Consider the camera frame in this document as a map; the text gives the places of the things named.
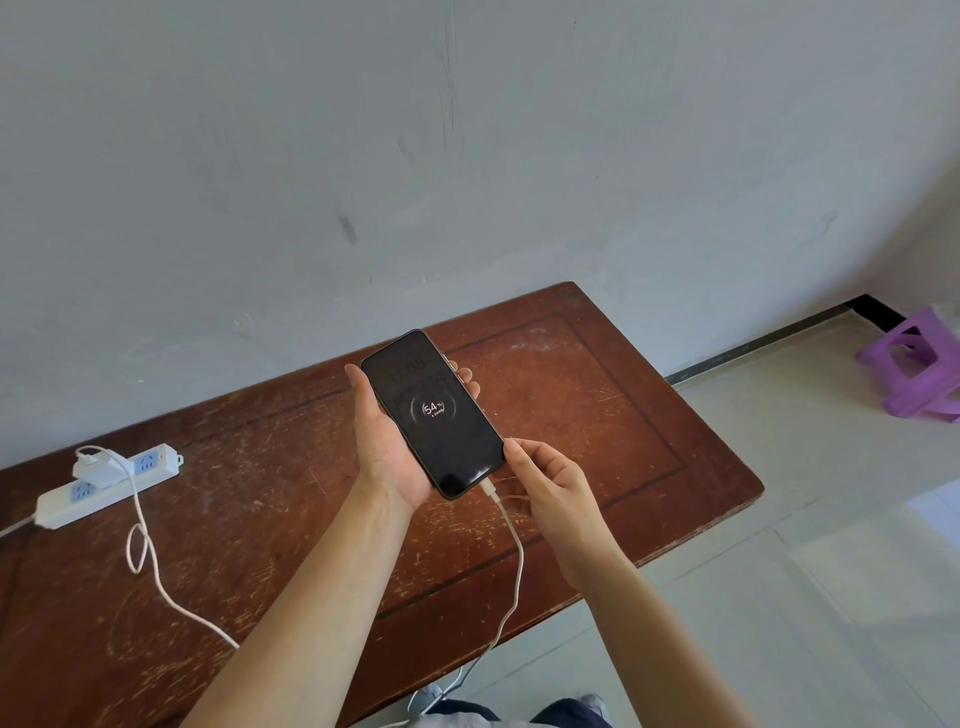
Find person's left hand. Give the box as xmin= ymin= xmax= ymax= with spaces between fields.
xmin=345 ymin=352 xmax=481 ymax=517

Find person's right hand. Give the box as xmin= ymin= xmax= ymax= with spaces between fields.
xmin=489 ymin=438 xmax=633 ymax=595

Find white charging cable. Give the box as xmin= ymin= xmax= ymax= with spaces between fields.
xmin=75 ymin=444 xmax=526 ymax=728

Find black smartphone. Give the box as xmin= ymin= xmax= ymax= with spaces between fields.
xmin=360 ymin=328 xmax=506 ymax=501

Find person's right forearm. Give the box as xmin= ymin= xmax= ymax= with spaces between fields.
xmin=577 ymin=558 xmax=760 ymax=728

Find person's left forearm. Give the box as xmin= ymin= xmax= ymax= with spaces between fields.
xmin=178 ymin=480 xmax=418 ymax=728

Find dark blue trousers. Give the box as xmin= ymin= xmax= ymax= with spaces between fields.
xmin=426 ymin=697 xmax=595 ymax=728

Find white charger adapter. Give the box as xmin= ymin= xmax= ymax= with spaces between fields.
xmin=72 ymin=448 xmax=137 ymax=493

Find black skirting board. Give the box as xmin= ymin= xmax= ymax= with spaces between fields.
xmin=666 ymin=294 xmax=905 ymax=386

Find white power strip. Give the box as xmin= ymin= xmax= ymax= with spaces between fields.
xmin=36 ymin=444 xmax=183 ymax=531

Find purple plastic stool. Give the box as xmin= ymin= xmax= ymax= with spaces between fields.
xmin=856 ymin=303 xmax=960 ymax=426

